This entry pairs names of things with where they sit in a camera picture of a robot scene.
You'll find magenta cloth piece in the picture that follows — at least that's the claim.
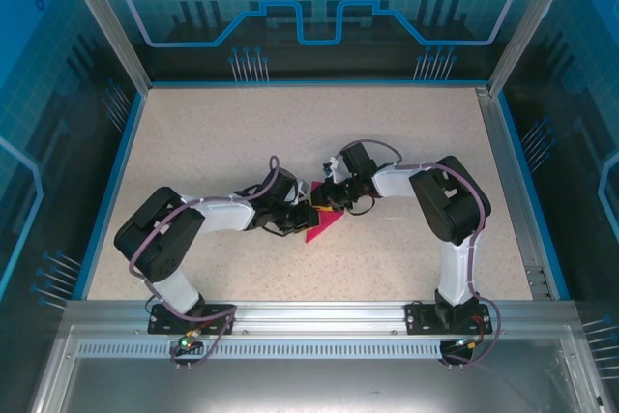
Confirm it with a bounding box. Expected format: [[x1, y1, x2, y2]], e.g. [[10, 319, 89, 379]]
[[304, 182, 345, 244]]

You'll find blue circuit print side panel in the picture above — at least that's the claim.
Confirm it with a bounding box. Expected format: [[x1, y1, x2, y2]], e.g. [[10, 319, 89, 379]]
[[0, 0, 146, 413], [497, 0, 619, 385]]

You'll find cable connector with red wires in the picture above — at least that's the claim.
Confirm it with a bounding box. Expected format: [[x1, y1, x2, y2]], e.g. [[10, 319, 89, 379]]
[[454, 334, 486, 350]]

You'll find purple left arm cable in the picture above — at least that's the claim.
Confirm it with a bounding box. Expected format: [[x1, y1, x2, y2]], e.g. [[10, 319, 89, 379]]
[[129, 155, 282, 373]]

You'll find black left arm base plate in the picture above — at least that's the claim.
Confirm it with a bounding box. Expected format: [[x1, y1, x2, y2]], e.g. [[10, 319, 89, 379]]
[[147, 303, 238, 336]]

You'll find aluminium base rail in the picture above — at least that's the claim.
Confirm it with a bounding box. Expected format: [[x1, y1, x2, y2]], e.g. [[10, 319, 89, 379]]
[[65, 299, 579, 337]]

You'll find sheet metal tray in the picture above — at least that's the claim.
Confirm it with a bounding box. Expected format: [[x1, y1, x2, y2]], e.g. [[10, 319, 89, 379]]
[[26, 325, 619, 413]]

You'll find blue edge strip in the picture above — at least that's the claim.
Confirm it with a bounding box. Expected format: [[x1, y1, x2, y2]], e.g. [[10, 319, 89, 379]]
[[72, 88, 149, 301], [495, 93, 572, 301]]

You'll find slotted metal cable duct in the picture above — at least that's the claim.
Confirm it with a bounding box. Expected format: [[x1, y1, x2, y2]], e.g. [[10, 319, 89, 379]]
[[76, 340, 567, 361]]

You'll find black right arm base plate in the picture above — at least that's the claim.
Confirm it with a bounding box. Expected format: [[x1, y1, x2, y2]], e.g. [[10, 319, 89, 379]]
[[404, 301, 490, 336]]

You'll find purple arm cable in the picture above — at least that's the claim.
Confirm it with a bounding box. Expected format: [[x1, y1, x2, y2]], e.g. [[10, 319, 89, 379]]
[[129, 155, 282, 373], [338, 138, 502, 370]]

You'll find thin black right gripper cable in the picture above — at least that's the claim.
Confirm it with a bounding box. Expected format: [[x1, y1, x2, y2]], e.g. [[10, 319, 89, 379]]
[[345, 193, 377, 217]]

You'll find aluminium side rail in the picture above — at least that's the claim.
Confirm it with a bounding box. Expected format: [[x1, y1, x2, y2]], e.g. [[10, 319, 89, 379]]
[[476, 85, 553, 301]]

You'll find aluminium frame post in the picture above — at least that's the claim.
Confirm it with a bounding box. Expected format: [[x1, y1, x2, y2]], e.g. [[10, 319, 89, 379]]
[[486, 0, 584, 95], [53, 0, 152, 91]]

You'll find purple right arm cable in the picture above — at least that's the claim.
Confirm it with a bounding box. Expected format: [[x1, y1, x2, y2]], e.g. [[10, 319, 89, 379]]
[[338, 138, 502, 370]]

